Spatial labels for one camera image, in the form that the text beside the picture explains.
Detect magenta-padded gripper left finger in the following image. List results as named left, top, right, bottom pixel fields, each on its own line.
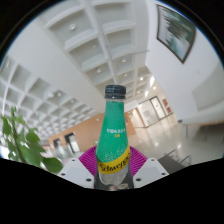
left=57, top=145, right=100, bottom=190

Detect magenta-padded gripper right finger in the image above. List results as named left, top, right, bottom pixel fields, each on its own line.
left=128, top=145, right=170, bottom=190

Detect green plastic drink bottle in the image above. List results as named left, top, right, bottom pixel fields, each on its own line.
left=94, top=84, right=132, bottom=191

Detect row of black chairs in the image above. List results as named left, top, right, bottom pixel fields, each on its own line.
left=163, top=148, right=193, bottom=167

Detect green leafy potted plant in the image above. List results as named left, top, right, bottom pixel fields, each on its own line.
left=0, top=106, right=64, bottom=174

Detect black-framed glass door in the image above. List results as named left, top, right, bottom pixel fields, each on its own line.
left=148, top=95, right=167, bottom=121

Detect dark framed landscape picture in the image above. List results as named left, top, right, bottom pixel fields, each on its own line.
left=156, top=3, right=198, bottom=64

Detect recessed ceiling lights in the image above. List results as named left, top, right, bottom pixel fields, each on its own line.
left=46, top=23, right=156, bottom=104

